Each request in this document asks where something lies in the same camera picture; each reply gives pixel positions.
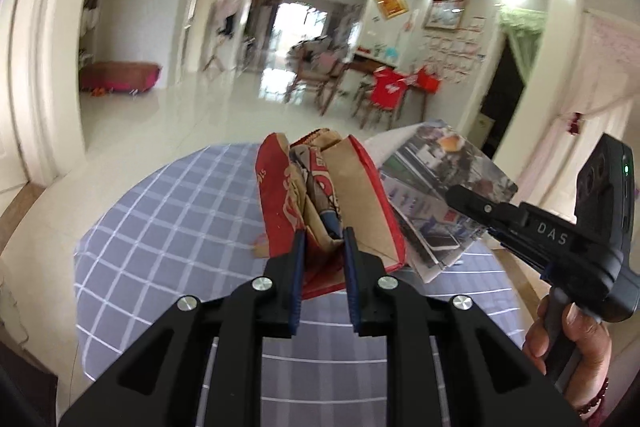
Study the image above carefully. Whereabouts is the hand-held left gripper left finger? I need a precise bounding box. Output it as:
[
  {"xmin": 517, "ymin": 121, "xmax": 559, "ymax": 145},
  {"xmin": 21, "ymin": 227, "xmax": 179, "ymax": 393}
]
[{"xmin": 59, "ymin": 229, "xmax": 307, "ymax": 427}]

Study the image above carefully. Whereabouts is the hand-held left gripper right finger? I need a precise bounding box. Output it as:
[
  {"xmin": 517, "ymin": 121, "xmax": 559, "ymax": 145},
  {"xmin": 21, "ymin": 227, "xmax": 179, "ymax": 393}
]
[{"xmin": 342, "ymin": 227, "xmax": 583, "ymax": 427}]

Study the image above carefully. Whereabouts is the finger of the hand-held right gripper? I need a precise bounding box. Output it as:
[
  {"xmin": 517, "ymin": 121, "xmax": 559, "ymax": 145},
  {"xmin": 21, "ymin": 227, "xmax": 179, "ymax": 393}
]
[
  {"xmin": 487, "ymin": 228, "xmax": 553, "ymax": 277},
  {"xmin": 444, "ymin": 185, "xmax": 528, "ymax": 230}
]

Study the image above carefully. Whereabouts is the red brown paper bag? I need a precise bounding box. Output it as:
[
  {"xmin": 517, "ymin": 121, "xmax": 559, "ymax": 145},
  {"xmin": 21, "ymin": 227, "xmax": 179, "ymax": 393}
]
[{"xmin": 254, "ymin": 129, "xmax": 407, "ymax": 300}]

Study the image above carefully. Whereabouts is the person's right hand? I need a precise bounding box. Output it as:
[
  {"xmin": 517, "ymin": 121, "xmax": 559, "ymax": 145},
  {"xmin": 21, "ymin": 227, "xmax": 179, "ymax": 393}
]
[{"xmin": 521, "ymin": 294, "xmax": 613, "ymax": 413}]

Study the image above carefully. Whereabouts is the grey checked tablecloth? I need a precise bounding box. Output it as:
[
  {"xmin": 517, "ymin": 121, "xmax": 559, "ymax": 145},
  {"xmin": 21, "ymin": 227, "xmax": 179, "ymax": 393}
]
[{"xmin": 74, "ymin": 127, "xmax": 528, "ymax": 427}]

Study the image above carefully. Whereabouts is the red shirt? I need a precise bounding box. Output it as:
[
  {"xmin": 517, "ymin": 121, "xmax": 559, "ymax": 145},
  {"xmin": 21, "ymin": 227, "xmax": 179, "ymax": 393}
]
[{"xmin": 369, "ymin": 68, "xmax": 408, "ymax": 110}]

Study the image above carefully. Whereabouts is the red chair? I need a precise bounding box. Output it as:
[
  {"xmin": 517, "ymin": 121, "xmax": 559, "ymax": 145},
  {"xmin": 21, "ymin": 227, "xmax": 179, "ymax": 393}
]
[{"xmin": 352, "ymin": 68, "xmax": 408, "ymax": 130}]

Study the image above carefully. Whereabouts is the pink lace door curtain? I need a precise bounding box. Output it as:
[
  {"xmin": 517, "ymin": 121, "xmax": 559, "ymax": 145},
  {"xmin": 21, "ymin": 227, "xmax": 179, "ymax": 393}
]
[{"xmin": 520, "ymin": 9, "xmax": 640, "ymax": 188}]

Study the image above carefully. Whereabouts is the wooden dining table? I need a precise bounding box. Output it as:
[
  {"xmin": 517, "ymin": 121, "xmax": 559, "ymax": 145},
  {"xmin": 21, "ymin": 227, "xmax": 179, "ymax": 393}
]
[{"xmin": 345, "ymin": 52, "xmax": 431, "ymax": 120}]

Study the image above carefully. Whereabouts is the wooden chair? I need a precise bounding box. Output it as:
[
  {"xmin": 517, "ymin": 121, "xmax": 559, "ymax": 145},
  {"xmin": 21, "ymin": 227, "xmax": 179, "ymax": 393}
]
[{"xmin": 285, "ymin": 57, "xmax": 351, "ymax": 115}]

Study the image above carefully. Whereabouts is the green lace valance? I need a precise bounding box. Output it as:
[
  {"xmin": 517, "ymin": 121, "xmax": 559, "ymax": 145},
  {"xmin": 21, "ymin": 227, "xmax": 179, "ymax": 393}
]
[{"xmin": 499, "ymin": 4, "xmax": 543, "ymax": 38}]

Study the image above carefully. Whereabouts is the framed landscape picture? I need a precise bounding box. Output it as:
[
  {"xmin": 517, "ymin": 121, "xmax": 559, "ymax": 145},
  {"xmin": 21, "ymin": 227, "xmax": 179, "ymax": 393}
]
[{"xmin": 423, "ymin": 0, "xmax": 468, "ymax": 30}]

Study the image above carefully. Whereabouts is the gold framed picture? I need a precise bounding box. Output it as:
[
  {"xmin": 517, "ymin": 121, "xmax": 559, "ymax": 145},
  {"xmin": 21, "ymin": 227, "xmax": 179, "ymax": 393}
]
[{"xmin": 374, "ymin": 0, "xmax": 410, "ymax": 22}]

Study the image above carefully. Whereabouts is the pink floor mattress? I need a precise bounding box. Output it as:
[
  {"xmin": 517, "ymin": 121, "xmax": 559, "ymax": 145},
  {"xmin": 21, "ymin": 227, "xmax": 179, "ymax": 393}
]
[{"xmin": 79, "ymin": 61, "xmax": 162, "ymax": 94}]

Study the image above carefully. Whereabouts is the dark red bead bracelet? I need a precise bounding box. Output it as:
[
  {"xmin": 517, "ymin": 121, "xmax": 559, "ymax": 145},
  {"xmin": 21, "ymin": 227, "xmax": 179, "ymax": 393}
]
[{"xmin": 575, "ymin": 376, "xmax": 612, "ymax": 418}]

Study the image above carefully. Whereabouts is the group of wall certificates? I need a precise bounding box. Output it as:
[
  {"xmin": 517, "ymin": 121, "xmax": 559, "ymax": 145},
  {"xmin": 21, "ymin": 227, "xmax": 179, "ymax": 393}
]
[{"xmin": 420, "ymin": 17, "xmax": 488, "ymax": 82}]

